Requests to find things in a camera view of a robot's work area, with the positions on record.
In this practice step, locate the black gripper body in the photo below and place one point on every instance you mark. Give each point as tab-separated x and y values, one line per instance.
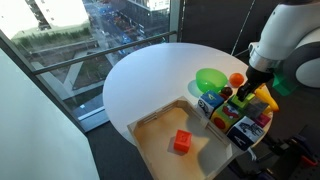
258	77

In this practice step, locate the light green toy block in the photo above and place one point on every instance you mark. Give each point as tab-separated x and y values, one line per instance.
240	102

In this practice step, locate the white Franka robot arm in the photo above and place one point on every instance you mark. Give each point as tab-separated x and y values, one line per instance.
290	33

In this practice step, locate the round orange toy fruit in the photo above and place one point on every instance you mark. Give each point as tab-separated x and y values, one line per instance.
236	80

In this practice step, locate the grey toy block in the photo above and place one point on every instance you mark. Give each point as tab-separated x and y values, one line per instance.
257	108

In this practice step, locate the dark purple toy plum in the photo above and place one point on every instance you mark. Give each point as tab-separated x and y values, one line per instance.
227	90

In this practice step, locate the yellow toy banana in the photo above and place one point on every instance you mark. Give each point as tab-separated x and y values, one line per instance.
268	98

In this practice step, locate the magenta toy block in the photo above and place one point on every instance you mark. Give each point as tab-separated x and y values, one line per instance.
263	120

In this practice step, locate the red toy block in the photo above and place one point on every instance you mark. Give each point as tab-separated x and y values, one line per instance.
183	141

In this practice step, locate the wooden tray box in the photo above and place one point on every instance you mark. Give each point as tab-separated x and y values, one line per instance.
160	146

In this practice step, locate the small red tomato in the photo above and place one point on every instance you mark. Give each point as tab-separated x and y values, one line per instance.
224	96

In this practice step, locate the green soft cube red bird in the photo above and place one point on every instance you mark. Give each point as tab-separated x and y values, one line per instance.
226	117

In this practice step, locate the green plastic bowl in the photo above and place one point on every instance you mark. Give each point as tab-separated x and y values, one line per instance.
211	80

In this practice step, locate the blue soft cube number four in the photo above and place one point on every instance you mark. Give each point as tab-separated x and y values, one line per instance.
210	101

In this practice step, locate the black equipment stand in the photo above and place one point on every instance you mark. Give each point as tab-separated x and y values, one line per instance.
293	156

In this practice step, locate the dark window railing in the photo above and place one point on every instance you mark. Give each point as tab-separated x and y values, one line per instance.
100	53

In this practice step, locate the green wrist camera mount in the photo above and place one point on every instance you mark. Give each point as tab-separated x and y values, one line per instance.
284	85

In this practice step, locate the dark window frame post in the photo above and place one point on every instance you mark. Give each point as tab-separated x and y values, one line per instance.
175	20

